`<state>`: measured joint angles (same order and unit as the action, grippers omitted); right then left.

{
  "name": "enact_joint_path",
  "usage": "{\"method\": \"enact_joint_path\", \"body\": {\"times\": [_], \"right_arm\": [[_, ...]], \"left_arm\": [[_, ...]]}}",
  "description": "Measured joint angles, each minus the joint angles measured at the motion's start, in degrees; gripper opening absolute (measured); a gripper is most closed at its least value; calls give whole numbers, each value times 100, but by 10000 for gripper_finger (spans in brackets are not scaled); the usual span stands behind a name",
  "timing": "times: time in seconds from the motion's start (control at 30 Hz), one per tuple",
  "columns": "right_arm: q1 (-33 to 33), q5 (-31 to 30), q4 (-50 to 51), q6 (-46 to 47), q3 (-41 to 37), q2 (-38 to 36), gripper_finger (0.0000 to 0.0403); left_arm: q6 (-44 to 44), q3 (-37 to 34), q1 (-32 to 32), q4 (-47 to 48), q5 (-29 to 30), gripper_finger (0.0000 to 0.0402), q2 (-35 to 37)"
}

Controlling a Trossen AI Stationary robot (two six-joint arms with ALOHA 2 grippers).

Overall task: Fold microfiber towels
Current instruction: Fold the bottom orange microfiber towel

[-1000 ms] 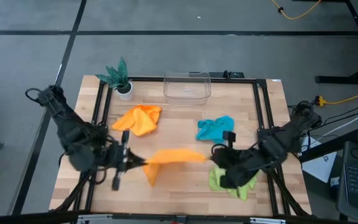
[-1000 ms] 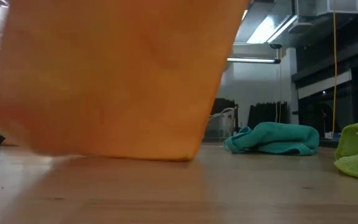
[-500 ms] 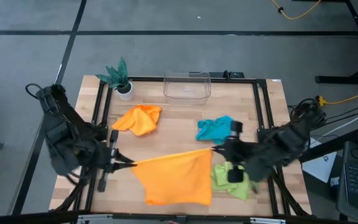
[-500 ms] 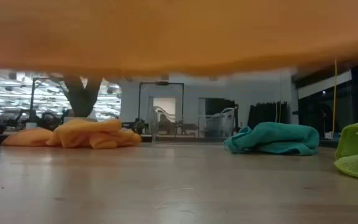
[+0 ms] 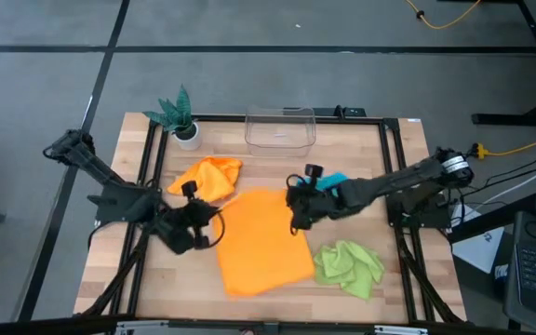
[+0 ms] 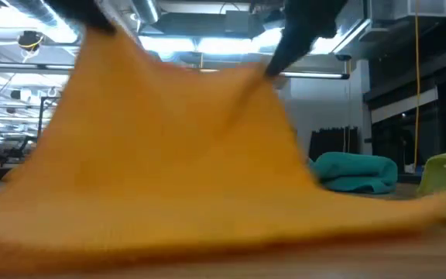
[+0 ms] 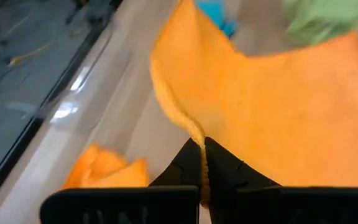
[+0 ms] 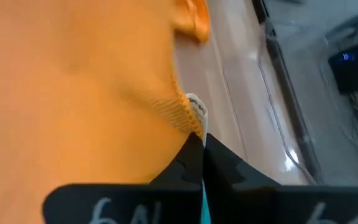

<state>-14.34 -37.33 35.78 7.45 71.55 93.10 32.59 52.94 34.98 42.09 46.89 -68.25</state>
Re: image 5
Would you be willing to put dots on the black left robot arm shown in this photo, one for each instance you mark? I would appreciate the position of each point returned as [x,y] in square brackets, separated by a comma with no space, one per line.
[110,179]

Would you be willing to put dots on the green plant in white pot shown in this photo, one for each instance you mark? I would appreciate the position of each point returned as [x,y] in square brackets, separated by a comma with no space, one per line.
[182,121]

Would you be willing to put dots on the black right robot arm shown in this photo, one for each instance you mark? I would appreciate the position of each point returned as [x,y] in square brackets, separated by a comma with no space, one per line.
[403,179]

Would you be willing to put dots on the silver metal bracket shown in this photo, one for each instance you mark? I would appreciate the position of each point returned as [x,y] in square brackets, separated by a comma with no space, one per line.
[400,330]
[140,327]

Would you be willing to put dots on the lime green microfiber towel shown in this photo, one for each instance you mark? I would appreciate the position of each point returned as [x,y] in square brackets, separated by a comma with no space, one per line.
[347,267]

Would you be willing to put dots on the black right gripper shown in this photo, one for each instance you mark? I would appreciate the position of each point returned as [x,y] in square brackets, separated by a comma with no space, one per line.
[314,205]

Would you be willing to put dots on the white label sticker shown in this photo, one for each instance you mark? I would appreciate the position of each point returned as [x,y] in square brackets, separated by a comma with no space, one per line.
[413,120]

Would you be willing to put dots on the white cardboard box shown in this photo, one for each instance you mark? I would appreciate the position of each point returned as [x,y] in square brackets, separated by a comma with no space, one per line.
[477,246]

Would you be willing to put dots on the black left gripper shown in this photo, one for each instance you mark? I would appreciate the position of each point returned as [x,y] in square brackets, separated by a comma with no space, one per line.
[179,228]

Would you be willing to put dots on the clear plastic bin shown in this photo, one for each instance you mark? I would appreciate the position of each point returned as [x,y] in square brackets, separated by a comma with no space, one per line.
[279,139]

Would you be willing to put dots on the black table legs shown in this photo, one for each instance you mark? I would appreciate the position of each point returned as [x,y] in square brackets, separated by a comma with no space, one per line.
[505,119]

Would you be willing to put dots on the black aluminium table frame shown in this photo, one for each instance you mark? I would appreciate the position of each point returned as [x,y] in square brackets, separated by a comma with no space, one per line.
[221,118]

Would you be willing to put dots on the teal microfiber towel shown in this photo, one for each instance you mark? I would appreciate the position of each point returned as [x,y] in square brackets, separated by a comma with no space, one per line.
[335,179]

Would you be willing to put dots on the orange microfiber towel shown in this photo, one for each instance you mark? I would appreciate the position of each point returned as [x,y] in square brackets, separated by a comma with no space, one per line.
[207,179]
[263,242]

